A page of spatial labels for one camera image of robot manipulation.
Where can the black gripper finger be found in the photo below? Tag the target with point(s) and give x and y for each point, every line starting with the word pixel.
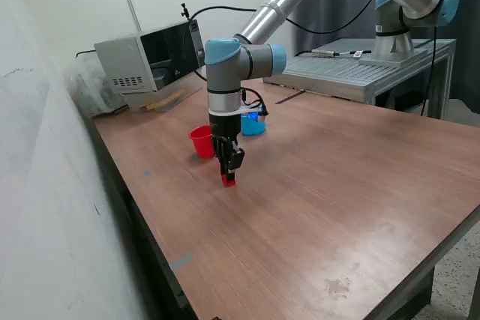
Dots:
pixel 235 159
pixel 220 149

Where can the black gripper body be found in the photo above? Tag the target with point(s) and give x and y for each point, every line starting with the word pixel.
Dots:
pixel 225 125

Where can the small red cube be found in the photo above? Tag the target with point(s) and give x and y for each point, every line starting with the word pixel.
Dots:
pixel 225 184

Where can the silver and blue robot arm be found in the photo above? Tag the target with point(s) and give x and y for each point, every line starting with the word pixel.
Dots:
pixel 221 72

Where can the red plastic cup bin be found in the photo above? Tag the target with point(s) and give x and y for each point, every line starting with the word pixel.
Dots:
pixel 200 144

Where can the blue plastic cup bin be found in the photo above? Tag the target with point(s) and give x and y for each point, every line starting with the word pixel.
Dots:
pixel 253 129

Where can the clear acrylic box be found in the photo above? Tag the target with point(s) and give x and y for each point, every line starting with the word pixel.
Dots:
pixel 180 89

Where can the light wooden stick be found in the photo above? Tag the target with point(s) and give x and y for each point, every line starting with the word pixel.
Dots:
pixel 165 100

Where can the thin dark strip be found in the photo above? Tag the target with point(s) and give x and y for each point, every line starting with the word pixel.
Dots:
pixel 288 97

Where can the grey tape square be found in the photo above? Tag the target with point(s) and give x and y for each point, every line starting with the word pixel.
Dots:
pixel 146 173

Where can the silver microwave oven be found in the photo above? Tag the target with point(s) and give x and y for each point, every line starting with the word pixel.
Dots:
pixel 127 61

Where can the long grey tape strip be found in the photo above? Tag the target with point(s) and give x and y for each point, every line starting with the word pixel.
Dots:
pixel 182 262

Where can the aluminium extrusion robot stand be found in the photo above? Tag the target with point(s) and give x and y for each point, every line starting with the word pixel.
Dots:
pixel 337 72

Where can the grey plastic wrapped bundle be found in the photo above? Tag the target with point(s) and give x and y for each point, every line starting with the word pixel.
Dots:
pixel 93 91

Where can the thin metal rod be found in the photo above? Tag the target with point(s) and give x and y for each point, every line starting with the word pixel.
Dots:
pixel 134 14

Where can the white warning label tag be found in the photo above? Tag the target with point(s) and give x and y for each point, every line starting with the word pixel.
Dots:
pixel 358 54

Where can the aluminium robot mounting plate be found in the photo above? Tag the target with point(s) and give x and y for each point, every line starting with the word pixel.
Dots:
pixel 405 59

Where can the wrist camera on white bracket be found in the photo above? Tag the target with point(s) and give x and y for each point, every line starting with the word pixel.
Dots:
pixel 255 115

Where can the small black camera clamp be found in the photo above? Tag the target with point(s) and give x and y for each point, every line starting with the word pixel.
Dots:
pixel 184 11

